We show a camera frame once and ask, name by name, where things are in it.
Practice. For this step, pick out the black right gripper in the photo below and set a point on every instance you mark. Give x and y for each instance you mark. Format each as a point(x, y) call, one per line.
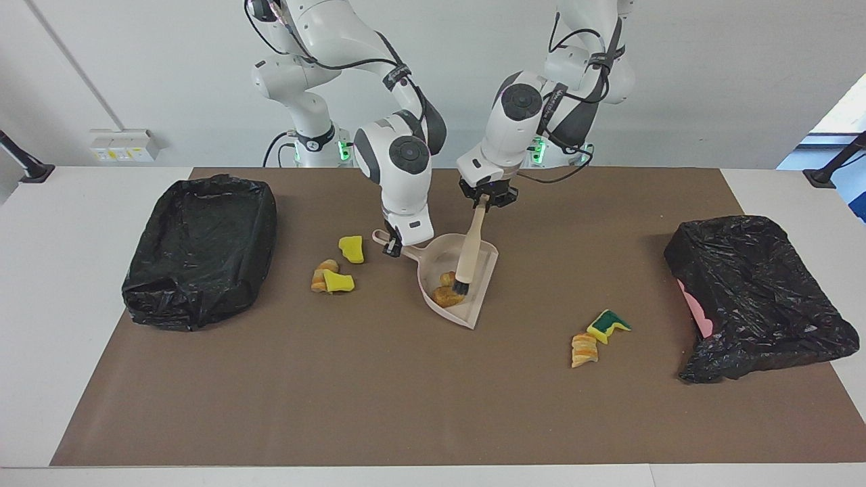
point(392, 237)

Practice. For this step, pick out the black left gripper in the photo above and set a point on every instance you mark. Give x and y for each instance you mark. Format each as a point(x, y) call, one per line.
point(497, 189)

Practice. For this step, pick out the yellow sponge piece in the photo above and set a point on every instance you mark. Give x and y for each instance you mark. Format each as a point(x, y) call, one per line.
point(338, 282)
point(352, 249)

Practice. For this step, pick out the beige hand brush black bristles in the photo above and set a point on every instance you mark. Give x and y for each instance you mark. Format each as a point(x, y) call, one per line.
point(470, 250)

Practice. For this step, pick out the striped toy croissant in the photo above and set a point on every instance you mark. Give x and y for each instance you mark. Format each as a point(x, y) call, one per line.
point(447, 278)
point(584, 352)
point(318, 280)

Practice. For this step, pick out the pale pink plastic dustpan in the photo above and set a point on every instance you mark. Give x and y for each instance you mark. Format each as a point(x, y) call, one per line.
point(484, 270)

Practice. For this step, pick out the brown toy bread roll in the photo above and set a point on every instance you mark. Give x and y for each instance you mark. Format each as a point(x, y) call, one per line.
point(446, 296)

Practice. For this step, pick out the yellow and green sponge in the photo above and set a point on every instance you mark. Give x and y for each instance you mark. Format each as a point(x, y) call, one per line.
point(605, 328)

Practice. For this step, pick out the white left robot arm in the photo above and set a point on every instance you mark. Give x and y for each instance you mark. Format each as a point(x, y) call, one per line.
point(517, 128)

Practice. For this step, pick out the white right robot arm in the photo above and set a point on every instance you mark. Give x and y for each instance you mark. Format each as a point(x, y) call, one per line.
point(406, 176)

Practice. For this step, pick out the bin lined with black bag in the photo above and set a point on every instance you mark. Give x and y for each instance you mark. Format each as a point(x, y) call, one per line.
point(203, 257)

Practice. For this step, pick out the pink plastic bin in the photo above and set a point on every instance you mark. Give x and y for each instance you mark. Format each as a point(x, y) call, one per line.
point(697, 311)

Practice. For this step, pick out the crumpled black trash bag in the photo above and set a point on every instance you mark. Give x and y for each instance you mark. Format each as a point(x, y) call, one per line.
point(758, 291)

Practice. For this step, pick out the brown table mat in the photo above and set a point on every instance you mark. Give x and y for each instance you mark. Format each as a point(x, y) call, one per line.
point(270, 392)

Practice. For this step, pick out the black clamp stand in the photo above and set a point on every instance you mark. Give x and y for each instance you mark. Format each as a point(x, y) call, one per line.
point(30, 169)
point(822, 177)

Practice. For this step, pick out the white wall socket box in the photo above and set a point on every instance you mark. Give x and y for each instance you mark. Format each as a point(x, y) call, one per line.
point(122, 145)

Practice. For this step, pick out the white wall conduit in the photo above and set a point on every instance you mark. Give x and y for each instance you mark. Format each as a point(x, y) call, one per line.
point(74, 63)

